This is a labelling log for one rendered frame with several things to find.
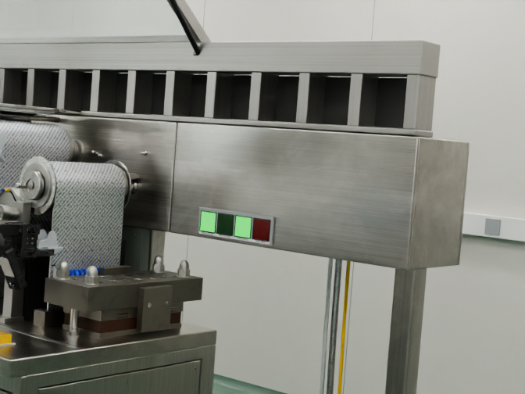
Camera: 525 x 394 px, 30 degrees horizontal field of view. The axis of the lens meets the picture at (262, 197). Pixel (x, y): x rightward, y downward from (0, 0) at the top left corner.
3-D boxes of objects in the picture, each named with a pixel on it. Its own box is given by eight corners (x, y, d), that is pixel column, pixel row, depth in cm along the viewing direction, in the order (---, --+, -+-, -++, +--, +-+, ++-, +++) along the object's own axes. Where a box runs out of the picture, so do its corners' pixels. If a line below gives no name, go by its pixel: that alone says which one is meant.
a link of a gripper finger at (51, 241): (71, 231, 247) (41, 231, 240) (69, 254, 247) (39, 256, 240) (63, 230, 249) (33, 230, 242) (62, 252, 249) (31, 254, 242)
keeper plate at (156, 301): (135, 331, 244) (138, 287, 244) (164, 327, 252) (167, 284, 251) (142, 332, 243) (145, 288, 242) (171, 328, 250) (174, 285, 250)
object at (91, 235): (48, 278, 247) (53, 205, 246) (117, 274, 265) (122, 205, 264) (49, 278, 247) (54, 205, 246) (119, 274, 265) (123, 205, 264)
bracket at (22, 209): (-9, 320, 249) (-2, 200, 247) (12, 318, 254) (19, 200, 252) (3, 324, 246) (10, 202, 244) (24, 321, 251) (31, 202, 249)
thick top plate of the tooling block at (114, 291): (43, 302, 241) (44, 277, 241) (159, 291, 272) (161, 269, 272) (86, 312, 231) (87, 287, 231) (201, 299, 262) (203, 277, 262)
